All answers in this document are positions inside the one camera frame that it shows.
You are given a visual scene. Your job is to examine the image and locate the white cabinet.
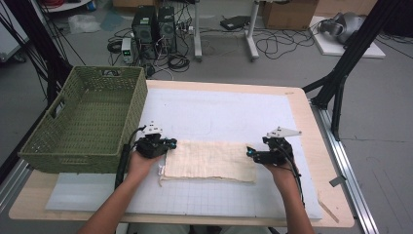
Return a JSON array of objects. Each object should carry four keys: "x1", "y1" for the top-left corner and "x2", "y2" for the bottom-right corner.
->
[{"x1": 0, "y1": 5, "x2": 29, "y2": 63}]

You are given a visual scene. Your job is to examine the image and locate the tangle of black cables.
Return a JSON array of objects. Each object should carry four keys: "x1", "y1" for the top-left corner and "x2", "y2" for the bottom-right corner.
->
[{"x1": 174, "y1": 2, "x2": 196, "y2": 43}]

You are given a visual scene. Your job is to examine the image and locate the clear plastic bag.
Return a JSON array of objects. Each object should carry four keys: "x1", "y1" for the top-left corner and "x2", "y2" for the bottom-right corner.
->
[{"x1": 67, "y1": 14, "x2": 102, "y2": 35}]

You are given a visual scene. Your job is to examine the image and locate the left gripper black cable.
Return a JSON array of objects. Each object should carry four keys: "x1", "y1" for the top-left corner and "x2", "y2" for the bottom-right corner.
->
[{"x1": 114, "y1": 126, "x2": 146, "y2": 190}]

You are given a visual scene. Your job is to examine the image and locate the aluminium rail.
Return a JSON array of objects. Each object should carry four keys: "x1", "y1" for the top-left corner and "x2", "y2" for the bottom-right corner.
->
[
  {"x1": 0, "y1": 159, "x2": 33, "y2": 213},
  {"x1": 311, "y1": 102, "x2": 380, "y2": 234}
]

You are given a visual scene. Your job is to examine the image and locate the grey metal bracket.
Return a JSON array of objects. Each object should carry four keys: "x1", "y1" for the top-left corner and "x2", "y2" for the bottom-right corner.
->
[{"x1": 328, "y1": 175, "x2": 348, "y2": 188}]

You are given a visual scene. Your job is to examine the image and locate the person's left hand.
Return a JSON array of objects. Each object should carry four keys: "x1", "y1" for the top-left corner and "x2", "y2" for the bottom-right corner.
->
[{"x1": 125, "y1": 149, "x2": 164, "y2": 182}]

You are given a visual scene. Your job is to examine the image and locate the white floor board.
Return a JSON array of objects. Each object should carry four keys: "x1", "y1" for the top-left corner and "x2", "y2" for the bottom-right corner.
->
[{"x1": 310, "y1": 16, "x2": 387, "y2": 59}]

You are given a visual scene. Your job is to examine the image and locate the white bench power supply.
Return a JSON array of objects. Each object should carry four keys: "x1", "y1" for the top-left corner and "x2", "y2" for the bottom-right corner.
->
[{"x1": 121, "y1": 37, "x2": 135, "y2": 65}]

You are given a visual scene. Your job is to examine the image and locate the brown cardboard box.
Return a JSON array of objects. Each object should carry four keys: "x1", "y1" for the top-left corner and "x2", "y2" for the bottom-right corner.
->
[{"x1": 262, "y1": 0, "x2": 319, "y2": 31}]

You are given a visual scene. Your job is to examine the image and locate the grey headset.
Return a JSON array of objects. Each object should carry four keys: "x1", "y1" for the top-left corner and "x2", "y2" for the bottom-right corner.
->
[{"x1": 319, "y1": 12, "x2": 366, "y2": 45}]

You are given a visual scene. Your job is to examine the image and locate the white round table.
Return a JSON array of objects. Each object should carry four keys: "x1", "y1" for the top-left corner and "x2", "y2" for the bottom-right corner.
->
[{"x1": 38, "y1": 0, "x2": 93, "y2": 14}]

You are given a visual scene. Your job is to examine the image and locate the thin wooden stick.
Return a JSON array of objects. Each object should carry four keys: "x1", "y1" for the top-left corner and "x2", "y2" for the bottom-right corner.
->
[{"x1": 318, "y1": 198, "x2": 341, "y2": 224}]

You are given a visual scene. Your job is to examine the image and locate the coiled black cable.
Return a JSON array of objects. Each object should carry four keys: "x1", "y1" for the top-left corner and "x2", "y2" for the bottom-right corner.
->
[{"x1": 167, "y1": 53, "x2": 191, "y2": 73}]

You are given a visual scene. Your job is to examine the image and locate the teal floor sheet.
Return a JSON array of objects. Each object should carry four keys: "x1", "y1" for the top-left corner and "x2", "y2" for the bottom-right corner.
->
[{"x1": 99, "y1": 10, "x2": 125, "y2": 32}]

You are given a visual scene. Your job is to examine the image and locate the white desk frame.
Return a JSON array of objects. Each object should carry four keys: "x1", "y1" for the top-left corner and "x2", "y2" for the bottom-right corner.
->
[{"x1": 193, "y1": 0, "x2": 261, "y2": 62}]

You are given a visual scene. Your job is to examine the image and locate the black flat device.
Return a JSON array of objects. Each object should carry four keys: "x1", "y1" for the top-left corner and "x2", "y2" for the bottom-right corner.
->
[{"x1": 219, "y1": 15, "x2": 251, "y2": 31}]

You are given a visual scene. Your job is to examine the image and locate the cream patterned cloth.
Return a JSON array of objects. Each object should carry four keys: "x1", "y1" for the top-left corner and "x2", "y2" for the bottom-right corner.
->
[{"x1": 158, "y1": 139, "x2": 258, "y2": 187}]

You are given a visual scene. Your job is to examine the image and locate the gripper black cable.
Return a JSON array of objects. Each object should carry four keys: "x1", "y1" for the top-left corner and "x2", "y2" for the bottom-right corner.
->
[
  {"x1": 276, "y1": 141, "x2": 307, "y2": 208},
  {"x1": 114, "y1": 126, "x2": 146, "y2": 190}
]

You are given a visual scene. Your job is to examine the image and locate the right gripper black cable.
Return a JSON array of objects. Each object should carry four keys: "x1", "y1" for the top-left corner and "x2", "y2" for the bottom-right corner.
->
[{"x1": 276, "y1": 141, "x2": 307, "y2": 208}]

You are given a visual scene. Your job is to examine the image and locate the person's right hand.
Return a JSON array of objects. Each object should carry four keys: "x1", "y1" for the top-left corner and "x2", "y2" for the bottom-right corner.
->
[{"x1": 264, "y1": 159, "x2": 298, "y2": 190}]

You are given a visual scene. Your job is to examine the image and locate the black metal frame stand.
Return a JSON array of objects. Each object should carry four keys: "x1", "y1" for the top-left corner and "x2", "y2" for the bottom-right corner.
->
[
  {"x1": 0, "y1": 0, "x2": 75, "y2": 108},
  {"x1": 301, "y1": 0, "x2": 404, "y2": 141}
]

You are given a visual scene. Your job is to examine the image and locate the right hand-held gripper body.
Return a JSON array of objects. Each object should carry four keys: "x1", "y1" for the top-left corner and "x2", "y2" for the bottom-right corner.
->
[{"x1": 252, "y1": 126, "x2": 302, "y2": 166}]

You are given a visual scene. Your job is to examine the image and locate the black computer tower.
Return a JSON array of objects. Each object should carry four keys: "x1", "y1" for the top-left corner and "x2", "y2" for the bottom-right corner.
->
[
  {"x1": 157, "y1": 6, "x2": 178, "y2": 55},
  {"x1": 131, "y1": 5, "x2": 159, "y2": 60}
]

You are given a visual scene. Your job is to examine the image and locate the green woven basket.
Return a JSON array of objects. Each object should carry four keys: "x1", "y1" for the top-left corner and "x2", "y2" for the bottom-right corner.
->
[{"x1": 18, "y1": 65, "x2": 149, "y2": 175}]

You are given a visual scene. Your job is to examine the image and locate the white foam mat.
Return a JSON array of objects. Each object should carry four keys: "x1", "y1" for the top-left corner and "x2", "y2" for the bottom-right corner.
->
[{"x1": 45, "y1": 87, "x2": 323, "y2": 220}]

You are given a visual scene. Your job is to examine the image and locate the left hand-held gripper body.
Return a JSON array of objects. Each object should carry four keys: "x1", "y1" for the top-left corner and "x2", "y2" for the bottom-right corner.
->
[{"x1": 134, "y1": 120, "x2": 169, "y2": 160}]

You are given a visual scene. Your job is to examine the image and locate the loose black floor cables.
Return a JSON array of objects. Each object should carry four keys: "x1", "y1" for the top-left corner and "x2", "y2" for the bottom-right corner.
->
[{"x1": 255, "y1": 27, "x2": 321, "y2": 60}]

